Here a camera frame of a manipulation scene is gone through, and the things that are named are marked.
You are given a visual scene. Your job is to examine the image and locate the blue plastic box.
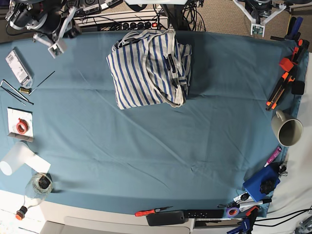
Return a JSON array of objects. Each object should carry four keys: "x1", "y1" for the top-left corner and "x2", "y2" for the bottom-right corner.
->
[{"x1": 243, "y1": 166, "x2": 280, "y2": 202}]

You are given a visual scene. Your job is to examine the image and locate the black square block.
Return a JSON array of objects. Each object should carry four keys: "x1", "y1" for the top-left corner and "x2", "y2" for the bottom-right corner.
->
[{"x1": 291, "y1": 80, "x2": 305, "y2": 95}]

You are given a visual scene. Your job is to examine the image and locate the clear glass bottle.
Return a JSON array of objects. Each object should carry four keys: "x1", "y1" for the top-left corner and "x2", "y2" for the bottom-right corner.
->
[{"x1": 16, "y1": 173, "x2": 53, "y2": 221}]

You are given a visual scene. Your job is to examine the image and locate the black power strip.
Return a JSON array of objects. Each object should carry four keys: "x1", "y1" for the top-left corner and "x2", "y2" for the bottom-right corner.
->
[{"x1": 115, "y1": 21, "x2": 161, "y2": 31}]

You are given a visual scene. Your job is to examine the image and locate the orange plastic block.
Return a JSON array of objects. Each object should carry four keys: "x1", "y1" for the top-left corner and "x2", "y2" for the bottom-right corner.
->
[{"x1": 279, "y1": 58, "x2": 294, "y2": 72}]

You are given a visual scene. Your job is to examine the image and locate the blue white striped T-shirt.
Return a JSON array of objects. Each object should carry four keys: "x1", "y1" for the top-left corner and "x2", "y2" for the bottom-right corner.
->
[{"x1": 106, "y1": 29, "x2": 192, "y2": 110}]

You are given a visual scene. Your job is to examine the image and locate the black marker pen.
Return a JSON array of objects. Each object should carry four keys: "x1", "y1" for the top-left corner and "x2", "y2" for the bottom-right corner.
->
[{"x1": 239, "y1": 198, "x2": 272, "y2": 212}]

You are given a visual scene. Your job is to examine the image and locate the black remote control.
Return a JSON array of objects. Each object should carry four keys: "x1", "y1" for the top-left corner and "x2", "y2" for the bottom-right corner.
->
[{"x1": 183, "y1": 210, "x2": 224, "y2": 219}]

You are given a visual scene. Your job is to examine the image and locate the teal table cloth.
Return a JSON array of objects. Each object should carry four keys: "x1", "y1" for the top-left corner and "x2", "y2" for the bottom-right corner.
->
[{"x1": 0, "y1": 31, "x2": 295, "y2": 214}]

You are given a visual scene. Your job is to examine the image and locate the red handled screwdriver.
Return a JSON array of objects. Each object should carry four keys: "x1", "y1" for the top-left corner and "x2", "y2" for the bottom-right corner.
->
[{"x1": 135, "y1": 206, "x2": 171, "y2": 217}]

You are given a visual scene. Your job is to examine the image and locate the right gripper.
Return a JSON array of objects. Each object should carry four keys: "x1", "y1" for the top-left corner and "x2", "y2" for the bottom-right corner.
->
[{"x1": 36, "y1": 12, "x2": 82, "y2": 39}]

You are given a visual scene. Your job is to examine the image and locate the orange black utility knife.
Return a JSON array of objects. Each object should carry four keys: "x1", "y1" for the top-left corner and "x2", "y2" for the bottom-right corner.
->
[{"x1": 266, "y1": 67, "x2": 298, "y2": 111}]

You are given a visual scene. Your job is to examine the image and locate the metal hex key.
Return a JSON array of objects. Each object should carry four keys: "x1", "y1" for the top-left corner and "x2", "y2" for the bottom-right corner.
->
[{"x1": 0, "y1": 79, "x2": 34, "y2": 106}]

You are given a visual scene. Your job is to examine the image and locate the orange black clamp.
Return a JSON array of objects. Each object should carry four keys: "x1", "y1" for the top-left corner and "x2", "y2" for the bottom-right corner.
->
[{"x1": 291, "y1": 39, "x2": 310, "y2": 65}]

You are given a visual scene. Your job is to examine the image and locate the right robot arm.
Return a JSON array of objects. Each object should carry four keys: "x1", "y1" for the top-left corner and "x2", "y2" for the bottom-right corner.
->
[{"x1": 6, "y1": 0, "x2": 81, "y2": 42}]

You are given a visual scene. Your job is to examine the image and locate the red tape roll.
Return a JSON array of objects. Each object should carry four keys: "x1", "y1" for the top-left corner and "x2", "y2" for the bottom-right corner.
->
[{"x1": 16, "y1": 118, "x2": 29, "y2": 135}]

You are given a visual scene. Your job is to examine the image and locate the grey ceramic mug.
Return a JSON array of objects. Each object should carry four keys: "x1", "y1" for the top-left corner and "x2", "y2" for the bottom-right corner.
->
[{"x1": 271, "y1": 109, "x2": 303, "y2": 147}]

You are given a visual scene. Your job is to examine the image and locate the purple tape roll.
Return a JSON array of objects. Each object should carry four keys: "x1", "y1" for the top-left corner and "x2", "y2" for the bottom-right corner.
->
[{"x1": 226, "y1": 207, "x2": 240, "y2": 218}]

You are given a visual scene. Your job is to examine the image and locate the black smartphone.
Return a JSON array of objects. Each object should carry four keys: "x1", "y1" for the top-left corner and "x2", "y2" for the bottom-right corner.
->
[{"x1": 146, "y1": 211, "x2": 185, "y2": 226}]

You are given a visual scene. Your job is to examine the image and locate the white barcode blister pack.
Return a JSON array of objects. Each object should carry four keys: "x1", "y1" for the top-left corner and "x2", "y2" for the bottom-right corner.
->
[{"x1": 5, "y1": 49, "x2": 33, "y2": 89}]

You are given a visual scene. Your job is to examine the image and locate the blue black bar clamp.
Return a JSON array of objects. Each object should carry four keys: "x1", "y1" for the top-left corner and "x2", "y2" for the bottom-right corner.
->
[{"x1": 227, "y1": 206, "x2": 259, "y2": 234}]

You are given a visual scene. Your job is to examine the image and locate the pink white pen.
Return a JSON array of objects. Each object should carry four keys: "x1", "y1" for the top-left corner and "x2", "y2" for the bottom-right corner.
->
[{"x1": 264, "y1": 146, "x2": 282, "y2": 167}]

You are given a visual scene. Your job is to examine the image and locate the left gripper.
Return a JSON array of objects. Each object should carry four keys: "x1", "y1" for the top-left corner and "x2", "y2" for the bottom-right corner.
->
[{"x1": 247, "y1": 0, "x2": 272, "y2": 17}]

